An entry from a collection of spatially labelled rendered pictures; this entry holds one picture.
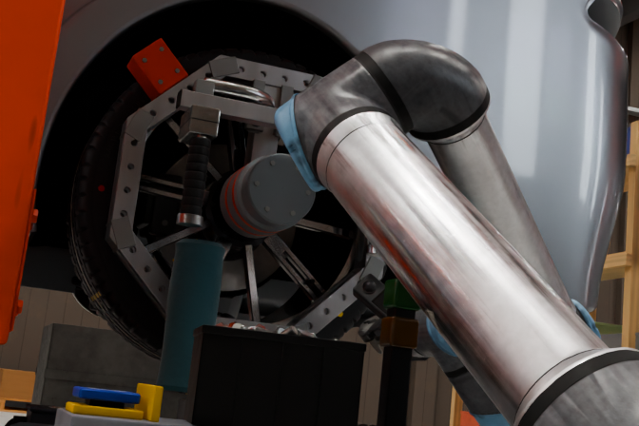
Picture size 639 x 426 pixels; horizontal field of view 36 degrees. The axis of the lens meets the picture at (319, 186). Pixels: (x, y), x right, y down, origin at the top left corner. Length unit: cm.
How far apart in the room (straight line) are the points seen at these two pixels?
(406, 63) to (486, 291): 38
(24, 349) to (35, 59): 1014
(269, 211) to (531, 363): 95
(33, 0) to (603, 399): 101
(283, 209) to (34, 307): 989
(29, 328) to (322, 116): 1047
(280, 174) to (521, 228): 53
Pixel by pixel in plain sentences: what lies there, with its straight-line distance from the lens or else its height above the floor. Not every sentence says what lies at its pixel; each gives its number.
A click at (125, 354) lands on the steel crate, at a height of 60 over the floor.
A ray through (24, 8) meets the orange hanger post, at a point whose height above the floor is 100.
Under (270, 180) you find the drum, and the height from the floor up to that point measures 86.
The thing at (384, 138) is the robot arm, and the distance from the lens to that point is 111.
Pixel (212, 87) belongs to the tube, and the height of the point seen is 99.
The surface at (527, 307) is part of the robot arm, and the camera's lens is 90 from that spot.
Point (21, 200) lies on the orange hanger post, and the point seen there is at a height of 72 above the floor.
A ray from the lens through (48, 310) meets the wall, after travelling 1158.
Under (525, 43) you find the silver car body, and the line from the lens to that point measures 240.
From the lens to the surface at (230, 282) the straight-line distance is 212.
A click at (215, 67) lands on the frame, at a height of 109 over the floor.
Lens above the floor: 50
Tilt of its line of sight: 12 degrees up
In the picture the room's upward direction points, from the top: 6 degrees clockwise
